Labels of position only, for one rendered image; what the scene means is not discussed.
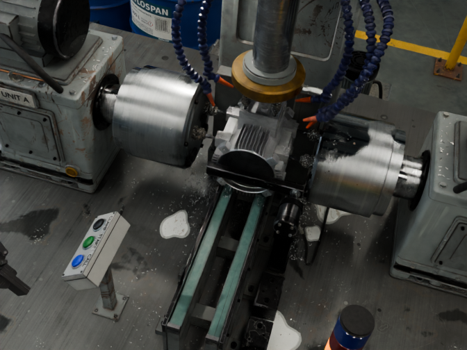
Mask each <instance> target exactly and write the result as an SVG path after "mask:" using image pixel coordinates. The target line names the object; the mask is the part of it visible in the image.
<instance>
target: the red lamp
mask: <svg viewBox="0 0 467 350"><path fill-rule="evenodd" d="M329 346H330V349H331V350H362V349H363V348H364V346H365V345H364V346H363V347H361V348H360V349H347V348H345V347H343V346H342V345H341V344H340V343H339V342H338V341H337V339H336V338H335V335H334V329H333V331H332V333H331V336H330V338H329Z"/></svg>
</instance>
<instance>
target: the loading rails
mask: <svg viewBox="0 0 467 350"><path fill-rule="evenodd" d="M224 189H226V192H227V191H228V192H229V193H228V194H227V193H226V192H225V190H224ZM215 190H217V191H216V193H215V196H214V198H213V199H212V203H211V206H210V208H209V210H208V213H207V215H206V218H203V217H202V218H201V220H200V223H199V226H198V227H197V231H198V232H199V235H198V237H197V240H196V242H195V245H194V247H193V249H192V251H191V252H190V257H189V259H188V262H187V264H184V263H183V264H182V266H181V269H180V271H179V273H178V279H180V281H179V282H178V286H177V288H176V291H175V293H174V296H173V298H172V301H171V303H170V306H169V308H168V310H167V313H166V315H164V317H160V319H159V321H158V324H157V326H156V329H155V334H158V335H162V336H163V349H165V350H167V349H168V350H181V349H182V346H183V343H184V341H185V339H186V336H187V333H188V330H189V328H190V325H191V324H192V325H195V326H199V327H202V328H206V329H208V334H206V339H205V350H240V346H241V343H242V341H241V340H237V339H234V338H232V337H230V336H231V332H232V329H233V327H234V322H235V320H236V316H237V314H238V309H239V307H240V303H241V301H242V298H245V299H249V300H252V301H254V299H255V296H256V292H257V289H258V286H259V285H257V284H253V283H250V282H247V281H248V278H249V274H250V272H251V269H252V265H253V262H254V259H255V256H256V252H257V249H258V248H259V249H262V250H266V251H269V250H270V247H271V245H272V240H273V237H272V236H269V235H265V234H263V229H264V227H265V223H266V221H267V218H268V214H269V212H270V208H271V205H272V206H276V207H279V203H280V201H281V200H282V199H283V198H285V197H286V195H285V194H282V193H278V192H274V191H273V193H272V195H270V196H268V197H264V196H263V195H262V194H261V193H258V194H257V195H261V197H258V196H257V197H255V194H254V196H253V194H252V193H251V195H250V196H249V193H247V196H246V192H245V193H244V195H243V192H241V193H240V191H238V192H237V193H236V189H235V190H234V189H233V188H231V190H230V186H229V185H228V184H226V185H225V186H223V185H220V184H219V183H218V182H216V184H215ZM225 195H226V196H227V197H226V198H225V197H224V196H225ZM230 195H231V196H230ZM229 197H230V198H229ZM263 197H264V198H263ZM237 199H240V200H243V201H248V202H251V203H252V207H251V209H250V212H249V215H248V217H247V221H246V223H245V227H244V229H243V233H242V235H241V237H240V241H239V240H235V239H232V238H229V237H225V236H224V233H225V231H226V229H227V225H228V223H229V220H230V217H231V214H232V212H233V210H234V206H235V204H236V201H237ZM257 199H258V200H259V201H258V202H257ZM260 201H261V202H260ZM258 204H259V205H258ZM260 205H261V206H260ZM262 206H263V207H262ZM216 256H219V257H222V258H226V259H229V260H232V264H231V267H230V270H229V273H228V276H227V279H226V281H225V284H224V287H223V290H222V294H221V296H220V299H219V301H218V305H217V308H214V307H210V306H206V305H204V304H201V303H199V300H200V298H201V296H202V292H203V290H204V287H205V285H206V282H207V279H208V276H209V274H210V271H211V268H212V266H213V263H214V260H215V257H216Z"/></svg>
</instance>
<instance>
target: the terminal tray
mask: <svg viewBox="0 0 467 350"><path fill-rule="evenodd" d="M271 105H272V104H271V103H261V102H258V101H255V103H254V100H251V103H250V105H249V106H248V107H247V109H246V110H245V109H244V106H243V105H242V106H241V107H240V110H239V117H238V125H237V129H241V128H242V125H243V124H244V126H243V128H245V126H246V124H247V128H249V125H250V124H251V127H250V128H252V127H253V125H254V129H256V126H258V127H257V130H259V129H260V126H261V131H263V128H264V132H266V131H267V130H268V135H269V133H270V131H271V134H270V136H272V137H273V138H277V135H278V132H279V129H280V126H281V123H282V119H283V118H284V114H285V110H286V105H287V102H286V101H285V102H283V103H282V105H281V110H280V111H279V112H278V114H276V117H274V113H273V112H272V110H271ZM251 108H252V109H251ZM256 108H257V109H256ZM250 111H251V112H250ZM270 113H271V114H270ZM268 114H269V116H268Z"/></svg>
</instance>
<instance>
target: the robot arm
mask: <svg viewBox="0 0 467 350"><path fill-rule="evenodd" d="M7 255H8V250H7V249H6V248H5V247H4V245H3V244H2V243H1V241H0V288H1V289H9V290H10V291H12V292H13V293H15V294H16V295H17V296H23V295H27V294H28V292H29V290H30V289H31V288H30V287H29V286H28V285H27V284H25V283H24V282H23V281H22V280H20V279H19V278H17V277H16V275H17V272H16V270H14V269H13V268H12V267H11V266H10V265H8V261H7V260H5V258H6V256H7Z"/></svg>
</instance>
